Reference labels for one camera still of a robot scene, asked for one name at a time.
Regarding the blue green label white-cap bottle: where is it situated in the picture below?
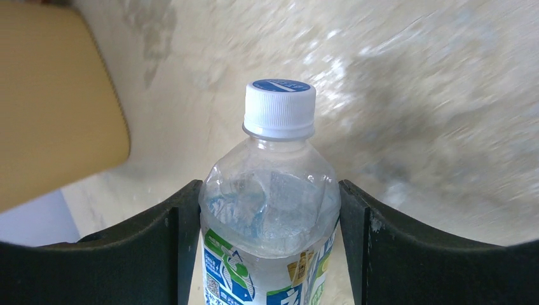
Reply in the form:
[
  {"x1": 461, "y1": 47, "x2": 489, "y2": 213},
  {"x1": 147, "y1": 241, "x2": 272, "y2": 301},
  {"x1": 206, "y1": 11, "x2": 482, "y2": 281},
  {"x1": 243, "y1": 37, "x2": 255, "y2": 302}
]
[{"x1": 198, "y1": 79, "x2": 341, "y2": 304}]

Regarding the yellow plastic bin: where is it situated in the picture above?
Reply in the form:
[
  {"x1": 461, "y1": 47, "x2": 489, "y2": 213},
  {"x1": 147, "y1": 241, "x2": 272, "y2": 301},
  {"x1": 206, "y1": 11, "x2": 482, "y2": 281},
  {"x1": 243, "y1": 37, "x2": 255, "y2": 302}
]
[{"x1": 1, "y1": 1, "x2": 130, "y2": 211}]

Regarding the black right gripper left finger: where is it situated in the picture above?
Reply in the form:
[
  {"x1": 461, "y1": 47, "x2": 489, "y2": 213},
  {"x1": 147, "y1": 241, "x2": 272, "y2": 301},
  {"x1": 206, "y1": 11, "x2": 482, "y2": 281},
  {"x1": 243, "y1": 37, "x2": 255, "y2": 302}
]
[{"x1": 1, "y1": 180, "x2": 201, "y2": 304}]

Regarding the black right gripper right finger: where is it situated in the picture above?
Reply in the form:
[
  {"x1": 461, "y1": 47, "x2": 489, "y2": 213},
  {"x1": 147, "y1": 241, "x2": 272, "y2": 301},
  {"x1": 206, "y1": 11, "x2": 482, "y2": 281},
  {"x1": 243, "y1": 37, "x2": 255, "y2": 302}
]
[{"x1": 339, "y1": 180, "x2": 538, "y2": 304}]

